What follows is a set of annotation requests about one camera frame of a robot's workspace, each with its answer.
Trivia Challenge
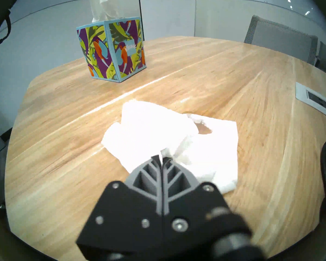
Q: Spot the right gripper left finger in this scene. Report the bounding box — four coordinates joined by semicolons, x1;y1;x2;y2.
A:
76;156;166;260

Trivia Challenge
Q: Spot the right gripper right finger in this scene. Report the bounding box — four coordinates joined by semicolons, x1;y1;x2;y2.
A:
163;157;252;244

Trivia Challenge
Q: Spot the white tissue sheet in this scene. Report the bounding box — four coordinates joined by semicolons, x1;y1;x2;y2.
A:
101;100;239;194
88;0;119;23

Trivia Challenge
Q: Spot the colourful toucan tissue box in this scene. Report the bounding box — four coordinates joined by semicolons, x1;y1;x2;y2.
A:
77;17;147;83

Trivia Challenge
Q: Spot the table power outlet box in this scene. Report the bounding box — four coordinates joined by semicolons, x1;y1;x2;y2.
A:
296;82;326;123

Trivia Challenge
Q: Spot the grey mesh office chair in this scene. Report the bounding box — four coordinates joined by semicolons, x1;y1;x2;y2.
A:
244;15;318;66

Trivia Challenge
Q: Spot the rolling whiteboard on stand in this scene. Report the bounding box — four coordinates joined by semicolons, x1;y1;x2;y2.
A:
138;0;196;41

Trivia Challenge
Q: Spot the wide glass wall whiteboard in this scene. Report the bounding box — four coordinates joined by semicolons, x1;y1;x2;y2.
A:
195;0;325;26

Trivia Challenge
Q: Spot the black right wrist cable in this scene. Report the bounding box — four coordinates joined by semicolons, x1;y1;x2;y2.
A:
0;8;12;45

